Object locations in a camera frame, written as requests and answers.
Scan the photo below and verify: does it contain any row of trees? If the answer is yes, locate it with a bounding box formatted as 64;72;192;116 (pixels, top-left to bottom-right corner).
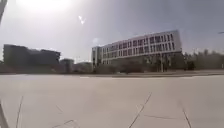
182;49;224;71

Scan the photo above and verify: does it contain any low pale building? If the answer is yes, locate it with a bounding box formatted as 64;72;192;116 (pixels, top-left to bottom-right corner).
73;61;94;74

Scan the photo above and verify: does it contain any dark wide block building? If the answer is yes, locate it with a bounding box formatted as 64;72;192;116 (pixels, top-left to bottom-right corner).
2;43;62;74

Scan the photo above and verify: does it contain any small dark building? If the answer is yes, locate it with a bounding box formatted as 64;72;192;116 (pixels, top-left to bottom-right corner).
59;58;76;74

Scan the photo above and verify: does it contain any dark kerb strip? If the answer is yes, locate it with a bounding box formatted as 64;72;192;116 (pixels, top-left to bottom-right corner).
78;70;224;79

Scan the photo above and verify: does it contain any white building with window grid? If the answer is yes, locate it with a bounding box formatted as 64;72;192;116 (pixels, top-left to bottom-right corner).
91;29;184;73

